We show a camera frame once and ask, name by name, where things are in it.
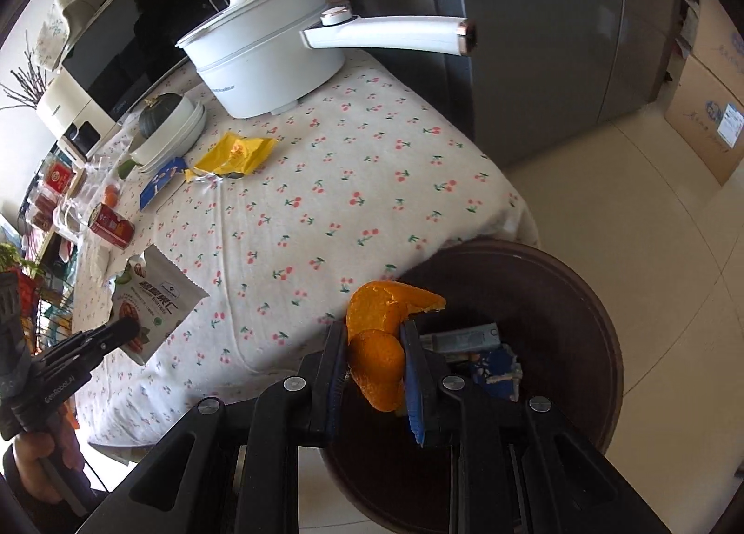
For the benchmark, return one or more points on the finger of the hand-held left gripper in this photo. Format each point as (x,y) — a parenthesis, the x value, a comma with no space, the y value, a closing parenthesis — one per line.
(119,330)

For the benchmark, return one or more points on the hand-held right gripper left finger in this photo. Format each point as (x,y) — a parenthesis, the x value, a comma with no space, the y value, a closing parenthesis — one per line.
(334,380)

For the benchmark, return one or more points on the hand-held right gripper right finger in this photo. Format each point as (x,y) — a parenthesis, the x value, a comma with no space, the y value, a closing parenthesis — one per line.
(414,388)

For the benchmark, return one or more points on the orange peel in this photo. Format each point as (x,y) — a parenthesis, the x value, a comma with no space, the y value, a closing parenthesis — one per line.
(378,359)

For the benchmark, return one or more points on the white green snack bag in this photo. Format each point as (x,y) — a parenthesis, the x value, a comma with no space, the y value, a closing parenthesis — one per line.
(157,301)

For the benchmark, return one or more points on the grey box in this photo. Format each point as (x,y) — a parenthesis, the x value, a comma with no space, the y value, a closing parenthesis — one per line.
(462,339)

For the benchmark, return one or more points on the brown plastic bin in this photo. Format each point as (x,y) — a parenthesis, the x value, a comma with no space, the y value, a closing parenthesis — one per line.
(558,301)

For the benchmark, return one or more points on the person's left hand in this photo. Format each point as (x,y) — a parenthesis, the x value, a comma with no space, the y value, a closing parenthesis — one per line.
(40,448)

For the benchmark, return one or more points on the red printed bag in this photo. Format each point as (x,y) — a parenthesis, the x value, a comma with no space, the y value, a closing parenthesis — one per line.
(17,301)

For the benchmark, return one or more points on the red drink can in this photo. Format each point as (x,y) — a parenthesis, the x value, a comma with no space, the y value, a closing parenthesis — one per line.
(110,227)

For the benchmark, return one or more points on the eggs in clear bag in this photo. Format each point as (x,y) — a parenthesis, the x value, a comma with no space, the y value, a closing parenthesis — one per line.
(87,202)

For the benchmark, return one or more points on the blue white packet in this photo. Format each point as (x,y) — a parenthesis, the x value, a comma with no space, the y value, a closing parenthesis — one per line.
(160,182)

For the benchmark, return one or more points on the row of spice jars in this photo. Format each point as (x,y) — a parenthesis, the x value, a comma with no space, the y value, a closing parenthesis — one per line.
(52,191)

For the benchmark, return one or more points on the yellow snack wrapper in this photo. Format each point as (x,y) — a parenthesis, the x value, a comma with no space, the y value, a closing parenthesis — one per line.
(235,156)

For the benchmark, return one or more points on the stack of white bowls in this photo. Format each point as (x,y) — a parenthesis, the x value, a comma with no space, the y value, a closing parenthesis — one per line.
(195,130)

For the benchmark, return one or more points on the green pumpkin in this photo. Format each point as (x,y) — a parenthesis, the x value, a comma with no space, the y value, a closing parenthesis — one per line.
(158,115)

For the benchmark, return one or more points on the white air fryer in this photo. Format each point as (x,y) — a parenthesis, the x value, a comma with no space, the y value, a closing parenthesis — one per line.
(70,115)

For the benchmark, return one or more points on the dried dark branches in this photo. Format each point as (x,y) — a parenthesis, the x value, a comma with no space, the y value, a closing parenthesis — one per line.
(26,92)

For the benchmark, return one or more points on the white electric pot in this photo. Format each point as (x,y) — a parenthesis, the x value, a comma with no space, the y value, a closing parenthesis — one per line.
(256,63)

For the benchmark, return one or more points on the black door microwave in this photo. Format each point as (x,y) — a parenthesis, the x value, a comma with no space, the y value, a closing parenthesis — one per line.
(151,5)

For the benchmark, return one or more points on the grey refrigerator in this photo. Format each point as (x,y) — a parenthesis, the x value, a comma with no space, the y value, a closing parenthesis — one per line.
(523,34)

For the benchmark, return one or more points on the cardboard box with white label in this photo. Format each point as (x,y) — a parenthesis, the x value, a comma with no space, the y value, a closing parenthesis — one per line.
(706,121)

